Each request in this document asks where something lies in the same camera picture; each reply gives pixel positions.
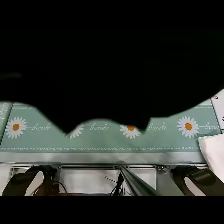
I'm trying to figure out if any black garment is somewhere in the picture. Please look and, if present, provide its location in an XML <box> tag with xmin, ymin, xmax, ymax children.
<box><xmin>0</xmin><ymin>27</ymin><xmax>224</xmax><ymax>135</ymax></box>

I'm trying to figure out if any white garment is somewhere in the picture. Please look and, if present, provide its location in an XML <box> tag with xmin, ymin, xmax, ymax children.
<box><xmin>198</xmin><ymin>134</ymin><xmax>224</xmax><ymax>185</ymax></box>

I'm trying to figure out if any black cable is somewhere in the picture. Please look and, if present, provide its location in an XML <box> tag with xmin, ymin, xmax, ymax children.
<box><xmin>104</xmin><ymin>171</ymin><xmax>126</xmax><ymax>197</ymax></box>

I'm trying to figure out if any silver frame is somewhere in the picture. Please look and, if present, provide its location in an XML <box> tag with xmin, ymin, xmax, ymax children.
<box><xmin>0</xmin><ymin>151</ymin><xmax>224</xmax><ymax>197</ymax></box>

